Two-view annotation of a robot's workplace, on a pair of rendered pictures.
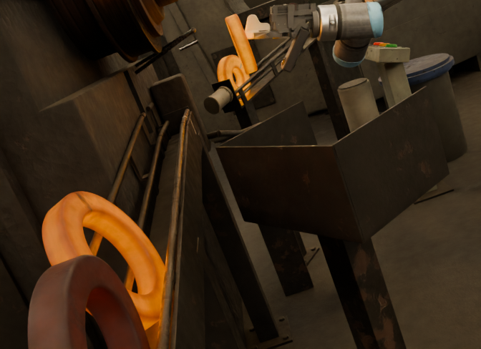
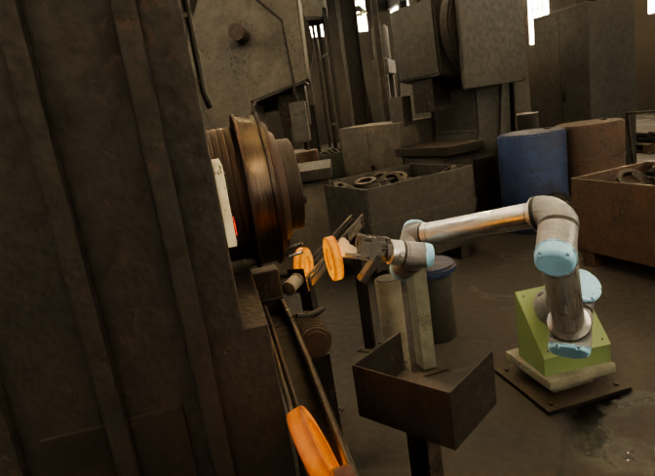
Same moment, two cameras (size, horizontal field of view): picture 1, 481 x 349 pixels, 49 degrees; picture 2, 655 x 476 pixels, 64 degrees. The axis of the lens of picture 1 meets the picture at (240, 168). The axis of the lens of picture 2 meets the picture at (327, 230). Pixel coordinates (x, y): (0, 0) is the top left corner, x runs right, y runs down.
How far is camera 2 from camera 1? 0.59 m
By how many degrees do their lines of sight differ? 14
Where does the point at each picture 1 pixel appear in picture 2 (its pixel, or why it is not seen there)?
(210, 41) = not seen: hidden behind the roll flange
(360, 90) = (393, 286)
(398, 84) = (420, 283)
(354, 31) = (414, 262)
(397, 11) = (407, 203)
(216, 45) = not seen: hidden behind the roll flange
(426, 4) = (429, 201)
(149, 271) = (330, 459)
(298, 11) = (377, 242)
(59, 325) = not seen: outside the picture
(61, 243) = (311, 449)
